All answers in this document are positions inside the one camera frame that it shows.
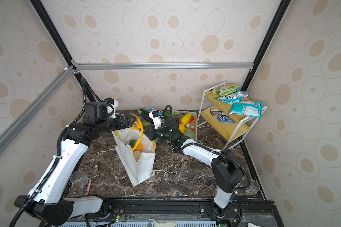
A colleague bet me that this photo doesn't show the metal spoon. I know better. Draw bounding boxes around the metal spoon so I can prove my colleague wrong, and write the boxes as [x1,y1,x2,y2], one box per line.
[85,165,99,196]

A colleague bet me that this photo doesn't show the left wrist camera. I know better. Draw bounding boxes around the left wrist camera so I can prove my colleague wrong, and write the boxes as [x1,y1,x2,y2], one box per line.
[83,97,118,126]

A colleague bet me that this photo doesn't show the blue candy packet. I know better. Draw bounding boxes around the blue candy packet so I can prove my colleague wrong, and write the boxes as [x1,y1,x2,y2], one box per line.
[217,116,235,123]

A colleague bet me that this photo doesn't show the black right corner post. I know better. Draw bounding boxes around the black right corner post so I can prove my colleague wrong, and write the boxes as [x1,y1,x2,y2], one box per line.
[242,0,291,91]

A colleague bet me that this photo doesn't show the clear plastic cup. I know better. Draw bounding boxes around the clear plastic cup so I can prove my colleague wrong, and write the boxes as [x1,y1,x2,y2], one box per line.
[70,170,89,186]
[248,180,260,193]

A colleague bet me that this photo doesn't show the white canvas grocery bag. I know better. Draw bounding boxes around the white canvas grocery bag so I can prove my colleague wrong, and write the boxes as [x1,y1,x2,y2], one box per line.
[112,114,156,187]

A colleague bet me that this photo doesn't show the orange mango fruit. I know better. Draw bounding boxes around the orange mango fruit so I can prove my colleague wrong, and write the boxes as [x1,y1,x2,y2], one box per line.
[129,140,143,151]

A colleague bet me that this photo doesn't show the left aluminium frame bar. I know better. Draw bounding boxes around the left aluminium frame bar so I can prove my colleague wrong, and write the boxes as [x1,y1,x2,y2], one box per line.
[0,66,74,155]

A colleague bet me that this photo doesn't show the yellow orange citrus fruit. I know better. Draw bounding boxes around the yellow orange citrus fruit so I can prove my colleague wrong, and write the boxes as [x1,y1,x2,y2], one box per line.
[179,124,186,134]

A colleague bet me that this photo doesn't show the pale green plastic basket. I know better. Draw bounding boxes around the pale green plastic basket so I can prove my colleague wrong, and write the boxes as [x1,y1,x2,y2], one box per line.
[172,110,198,141]

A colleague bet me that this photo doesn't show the wooden two tier shelf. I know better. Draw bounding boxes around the wooden two tier shelf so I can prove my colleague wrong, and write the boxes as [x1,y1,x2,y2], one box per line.
[199,82,259,149]

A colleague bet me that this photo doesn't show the white teal snack bag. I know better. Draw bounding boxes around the white teal snack bag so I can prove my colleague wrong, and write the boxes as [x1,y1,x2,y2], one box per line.
[215,91,249,105]

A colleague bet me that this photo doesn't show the yellow green snack bag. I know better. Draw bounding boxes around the yellow green snack bag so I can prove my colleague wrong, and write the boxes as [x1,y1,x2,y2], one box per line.
[211,83,242,96]

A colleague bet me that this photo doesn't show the horizontal aluminium frame bar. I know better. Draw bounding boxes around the horizontal aluminium frame bar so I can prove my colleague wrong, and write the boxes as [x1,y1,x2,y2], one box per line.
[74,62,254,70]

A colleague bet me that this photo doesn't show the long green cucumber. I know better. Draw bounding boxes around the long green cucumber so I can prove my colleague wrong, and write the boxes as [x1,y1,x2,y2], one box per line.
[138,109,149,118]

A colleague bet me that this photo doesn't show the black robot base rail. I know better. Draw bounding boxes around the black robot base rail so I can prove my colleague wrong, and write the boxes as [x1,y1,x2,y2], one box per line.
[86,196,284,227]

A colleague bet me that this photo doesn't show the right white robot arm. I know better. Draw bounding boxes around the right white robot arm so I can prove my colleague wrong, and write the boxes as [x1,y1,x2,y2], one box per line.
[144,126,252,218]

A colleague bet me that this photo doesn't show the black corner frame post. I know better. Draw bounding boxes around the black corner frame post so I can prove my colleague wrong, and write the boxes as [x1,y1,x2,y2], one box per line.
[28,0,83,85]

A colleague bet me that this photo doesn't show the dark candy packet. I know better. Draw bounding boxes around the dark candy packet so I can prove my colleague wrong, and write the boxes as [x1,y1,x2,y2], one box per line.
[210,109,227,116]

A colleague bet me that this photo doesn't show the yellow papaya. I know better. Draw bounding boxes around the yellow papaya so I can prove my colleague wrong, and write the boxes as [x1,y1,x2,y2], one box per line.
[181,113,192,125]

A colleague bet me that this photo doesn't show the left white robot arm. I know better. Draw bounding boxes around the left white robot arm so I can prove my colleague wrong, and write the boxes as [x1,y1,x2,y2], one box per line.
[10,113,142,227]

